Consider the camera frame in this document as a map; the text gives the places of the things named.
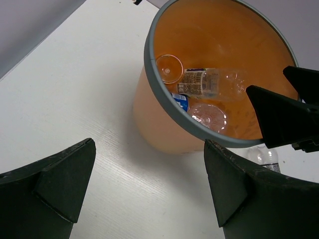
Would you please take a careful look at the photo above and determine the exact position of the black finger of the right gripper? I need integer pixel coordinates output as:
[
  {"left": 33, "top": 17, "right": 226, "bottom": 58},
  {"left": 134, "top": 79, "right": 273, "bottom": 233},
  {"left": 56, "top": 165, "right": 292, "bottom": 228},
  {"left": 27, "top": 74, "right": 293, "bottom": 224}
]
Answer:
[
  {"left": 246, "top": 85, "right": 319, "bottom": 149},
  {"left": 283, "top": 66, "right": 319, "bottom": 105}
]

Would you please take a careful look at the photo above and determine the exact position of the small clear bottle black label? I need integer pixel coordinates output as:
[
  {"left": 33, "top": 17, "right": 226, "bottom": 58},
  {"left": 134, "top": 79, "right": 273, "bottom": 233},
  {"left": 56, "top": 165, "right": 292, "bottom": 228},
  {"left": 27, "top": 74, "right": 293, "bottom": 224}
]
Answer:
[{"left": 246, "top": 145, "right": 281, "bottom": 173}]

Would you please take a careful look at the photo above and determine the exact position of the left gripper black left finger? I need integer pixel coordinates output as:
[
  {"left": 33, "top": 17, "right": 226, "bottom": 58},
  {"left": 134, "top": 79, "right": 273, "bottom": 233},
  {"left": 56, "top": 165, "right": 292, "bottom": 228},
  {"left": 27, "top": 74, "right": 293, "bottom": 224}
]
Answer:
[{"left": 0, "top": 138, "right": 96, "bottom": 239}]

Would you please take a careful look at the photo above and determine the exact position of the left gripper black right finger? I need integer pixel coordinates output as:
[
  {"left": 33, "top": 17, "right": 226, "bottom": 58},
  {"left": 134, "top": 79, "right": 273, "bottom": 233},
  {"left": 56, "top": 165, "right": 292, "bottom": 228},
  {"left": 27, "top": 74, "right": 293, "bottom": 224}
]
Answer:
[{"left": 204, "top": 140, "right": 319, "bottom": 239}]

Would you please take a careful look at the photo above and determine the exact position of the orange juice bottle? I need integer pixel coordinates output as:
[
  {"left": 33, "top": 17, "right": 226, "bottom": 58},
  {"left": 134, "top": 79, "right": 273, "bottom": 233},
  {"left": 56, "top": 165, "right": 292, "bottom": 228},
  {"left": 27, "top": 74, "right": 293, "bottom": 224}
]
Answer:
[{"left": 156, "top": 54, "right": 184, "bottom": 84}]

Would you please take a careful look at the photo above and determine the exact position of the orange cylindrical bin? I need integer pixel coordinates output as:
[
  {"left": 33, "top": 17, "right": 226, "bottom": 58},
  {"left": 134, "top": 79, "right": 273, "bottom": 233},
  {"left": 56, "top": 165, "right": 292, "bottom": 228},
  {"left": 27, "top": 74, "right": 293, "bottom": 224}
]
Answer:
[{"left": 133, "top": 0, "right": 298, "bottom": 154}]

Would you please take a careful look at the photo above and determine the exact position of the blue label bottle inside bin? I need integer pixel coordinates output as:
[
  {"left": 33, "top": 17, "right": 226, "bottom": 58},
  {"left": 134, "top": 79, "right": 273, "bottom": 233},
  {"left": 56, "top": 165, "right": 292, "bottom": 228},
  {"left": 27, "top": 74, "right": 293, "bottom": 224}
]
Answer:
[{"left": 171, "top": 93, "right": 227, "bottom": 134}]

